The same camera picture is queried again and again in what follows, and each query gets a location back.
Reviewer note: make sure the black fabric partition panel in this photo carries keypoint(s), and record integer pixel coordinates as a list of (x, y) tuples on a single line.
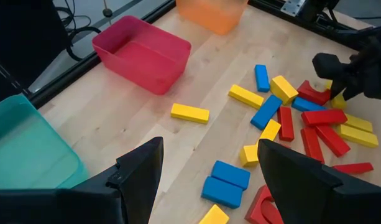
[(25, 37), (3, 90)]

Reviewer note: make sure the thick yellow wooden block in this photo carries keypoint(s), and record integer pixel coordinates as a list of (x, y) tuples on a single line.
[(283, 89)]

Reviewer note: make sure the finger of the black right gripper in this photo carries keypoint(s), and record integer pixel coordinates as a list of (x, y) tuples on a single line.
[(330, 67), (348, 87)]

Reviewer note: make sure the teal plastic bin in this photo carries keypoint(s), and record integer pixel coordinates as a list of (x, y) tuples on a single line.
[(31, 149)]

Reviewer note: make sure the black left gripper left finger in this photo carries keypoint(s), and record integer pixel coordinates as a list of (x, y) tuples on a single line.
[(84, 205)]

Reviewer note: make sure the silver metal mounting plate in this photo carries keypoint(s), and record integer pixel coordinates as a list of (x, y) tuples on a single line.
[(292, 7)]

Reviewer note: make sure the orange plastic bin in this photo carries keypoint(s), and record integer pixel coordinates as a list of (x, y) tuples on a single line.
[(212, 15)]

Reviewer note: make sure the yellow wooden cube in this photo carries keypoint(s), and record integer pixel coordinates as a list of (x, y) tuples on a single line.
[(248, 155)]

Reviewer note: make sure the thick blue wooden block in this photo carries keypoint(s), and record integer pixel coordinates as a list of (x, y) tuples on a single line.
[(230, 174), (222, 193)]

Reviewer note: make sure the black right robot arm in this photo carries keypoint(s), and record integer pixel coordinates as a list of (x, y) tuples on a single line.
[(317, 7)]

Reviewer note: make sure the red plastic bin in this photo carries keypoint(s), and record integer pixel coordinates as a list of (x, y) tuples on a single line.
[(140, 59)]

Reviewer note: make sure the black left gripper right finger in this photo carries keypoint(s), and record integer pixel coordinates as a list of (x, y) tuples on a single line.
[(317, 199)]

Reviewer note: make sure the long yellow wooden block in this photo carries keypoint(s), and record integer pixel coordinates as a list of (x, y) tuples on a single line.
[(359, 123), (190, 113), (358, 136), (246, 96)]

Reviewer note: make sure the black aluminium table frame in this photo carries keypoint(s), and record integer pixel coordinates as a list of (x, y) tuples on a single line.
[(66, 80)]

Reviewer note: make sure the small yellow wooden block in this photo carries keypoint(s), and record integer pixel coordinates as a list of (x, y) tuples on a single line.
[(338, 102)]

